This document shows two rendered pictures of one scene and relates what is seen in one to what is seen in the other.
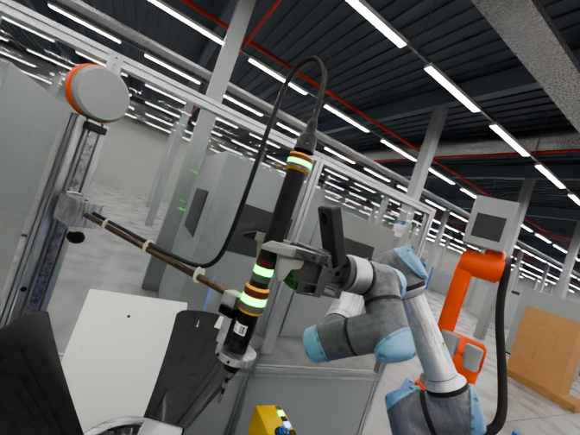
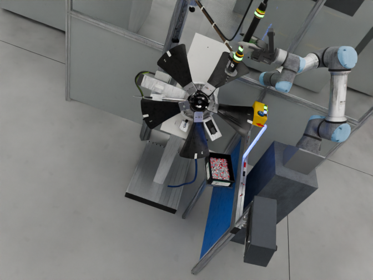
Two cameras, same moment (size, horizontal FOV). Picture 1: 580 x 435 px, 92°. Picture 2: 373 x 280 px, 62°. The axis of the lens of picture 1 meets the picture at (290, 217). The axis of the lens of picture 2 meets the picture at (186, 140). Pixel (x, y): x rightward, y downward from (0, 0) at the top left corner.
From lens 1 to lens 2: 1.25 m
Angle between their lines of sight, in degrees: 51
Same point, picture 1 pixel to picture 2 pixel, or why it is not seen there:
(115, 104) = not seen: outside the picture
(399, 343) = (281, 85)
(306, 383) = (301, 108)
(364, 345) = (273, 83)
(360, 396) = not seen: hidden behind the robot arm
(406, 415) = (311, 124)
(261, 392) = (271, 101)
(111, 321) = (201, 48)
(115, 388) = (201, 72)
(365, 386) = not seen: hidden behind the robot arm
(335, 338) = (267, 78)
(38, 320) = (182, 46)
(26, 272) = (175, 19)
